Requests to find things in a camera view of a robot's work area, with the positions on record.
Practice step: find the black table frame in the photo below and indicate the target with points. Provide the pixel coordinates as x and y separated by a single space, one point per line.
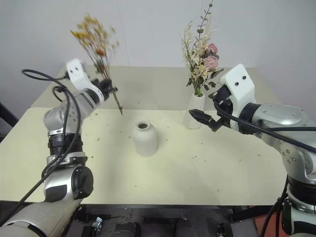
160 209

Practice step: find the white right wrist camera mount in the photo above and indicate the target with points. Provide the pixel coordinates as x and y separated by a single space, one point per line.
240 85

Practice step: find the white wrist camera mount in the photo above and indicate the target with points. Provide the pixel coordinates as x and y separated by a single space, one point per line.
240 85
79 76

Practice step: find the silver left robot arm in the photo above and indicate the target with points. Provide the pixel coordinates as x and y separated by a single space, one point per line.
61 118

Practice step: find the yellow dried flower bouquet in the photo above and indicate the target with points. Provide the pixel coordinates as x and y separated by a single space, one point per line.
105 71

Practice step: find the silver caster wheel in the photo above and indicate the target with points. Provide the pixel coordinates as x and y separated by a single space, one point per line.
97 223

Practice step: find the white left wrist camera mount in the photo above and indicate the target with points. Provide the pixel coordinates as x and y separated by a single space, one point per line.
79 76

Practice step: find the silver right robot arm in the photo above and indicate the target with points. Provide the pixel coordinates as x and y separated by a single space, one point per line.
284 123

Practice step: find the slim white vase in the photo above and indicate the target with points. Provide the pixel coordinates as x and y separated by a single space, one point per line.
193 116

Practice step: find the wide white vase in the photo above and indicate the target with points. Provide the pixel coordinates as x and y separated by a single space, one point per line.
144 143

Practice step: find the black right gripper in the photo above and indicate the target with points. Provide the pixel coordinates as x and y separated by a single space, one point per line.
225 111

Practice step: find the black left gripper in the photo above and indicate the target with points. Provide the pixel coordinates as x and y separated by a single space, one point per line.
104 87

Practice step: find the dark rounded shape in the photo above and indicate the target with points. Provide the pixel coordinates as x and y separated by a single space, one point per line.
126 230

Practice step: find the pink and cream flower bouquet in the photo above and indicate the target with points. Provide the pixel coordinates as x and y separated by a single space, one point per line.
211 61

